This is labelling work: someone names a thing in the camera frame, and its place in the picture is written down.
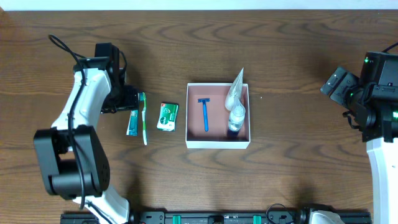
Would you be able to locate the green white toothbrush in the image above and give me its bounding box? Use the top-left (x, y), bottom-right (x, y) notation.
top-left (140, 92), bottom-right (147, 146)

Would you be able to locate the green white toothpaste tube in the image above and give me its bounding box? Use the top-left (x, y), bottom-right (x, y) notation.
top-left (126, 110), bottom-right (139, 136)

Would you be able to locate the blue disposable razor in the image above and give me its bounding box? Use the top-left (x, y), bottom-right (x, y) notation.
top-left (198, 98), bottom-right (210, 132)

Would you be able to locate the white cream tube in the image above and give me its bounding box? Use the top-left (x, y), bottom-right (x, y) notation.
top-left (224, 68), bottom-right (244, 111)

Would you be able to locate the clear bottle with dark base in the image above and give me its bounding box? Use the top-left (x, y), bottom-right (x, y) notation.
top-left (227, 103), bottom-right (246, 139)

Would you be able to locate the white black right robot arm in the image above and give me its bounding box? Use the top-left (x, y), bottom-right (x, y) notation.
top-left (320, 50), bottom-right (397, 223)

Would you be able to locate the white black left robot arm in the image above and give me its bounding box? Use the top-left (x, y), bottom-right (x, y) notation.
top-left (34, 57), bottom-right (139, 223)

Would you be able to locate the green Dettol soap box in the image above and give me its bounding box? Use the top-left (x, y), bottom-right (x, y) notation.
top-left (157, 103), bottom-right (179, 131)

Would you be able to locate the white box with pink interior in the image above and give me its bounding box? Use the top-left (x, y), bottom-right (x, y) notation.
top-left (185, 83), bottom-right (251, 149)

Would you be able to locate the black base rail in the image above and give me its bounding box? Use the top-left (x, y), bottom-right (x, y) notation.
top-left (60, 211), bottom-right (372, 224)

